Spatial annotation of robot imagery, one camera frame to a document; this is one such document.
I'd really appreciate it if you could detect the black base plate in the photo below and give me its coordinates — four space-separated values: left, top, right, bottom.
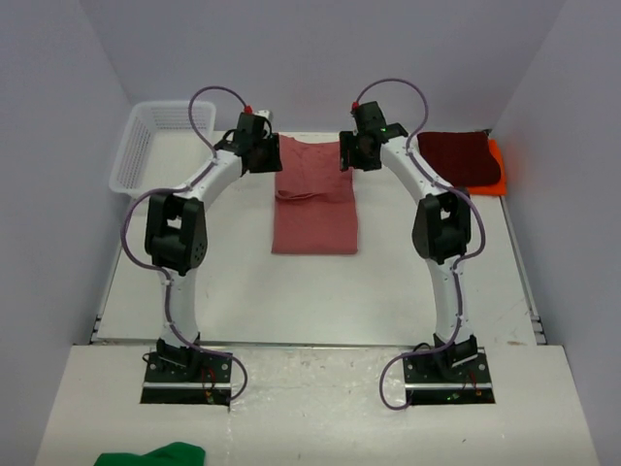
403 348 496 406
140 350 232 407

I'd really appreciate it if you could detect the folded orange shirt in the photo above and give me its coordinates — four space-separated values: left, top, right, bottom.
465 139 507 196

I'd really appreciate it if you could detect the white plastic basket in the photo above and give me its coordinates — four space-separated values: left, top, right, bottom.
109 100 216 198

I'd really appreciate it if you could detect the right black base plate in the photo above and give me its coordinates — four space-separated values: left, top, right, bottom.
403 348 496 406

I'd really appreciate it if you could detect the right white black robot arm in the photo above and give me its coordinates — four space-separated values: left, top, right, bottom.
339 101 477 382

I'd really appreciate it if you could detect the pink t shirt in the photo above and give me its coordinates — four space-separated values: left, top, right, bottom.
272 136 358 255

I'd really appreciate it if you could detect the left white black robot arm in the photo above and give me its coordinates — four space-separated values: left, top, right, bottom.
145 110 282 382

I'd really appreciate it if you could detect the green cloth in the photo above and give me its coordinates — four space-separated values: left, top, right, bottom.
94 442 207 466

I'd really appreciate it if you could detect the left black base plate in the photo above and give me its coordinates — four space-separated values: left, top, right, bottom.
140 350 232 407

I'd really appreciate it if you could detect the folded dark red shirt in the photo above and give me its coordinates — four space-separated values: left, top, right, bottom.
417 131 490 187

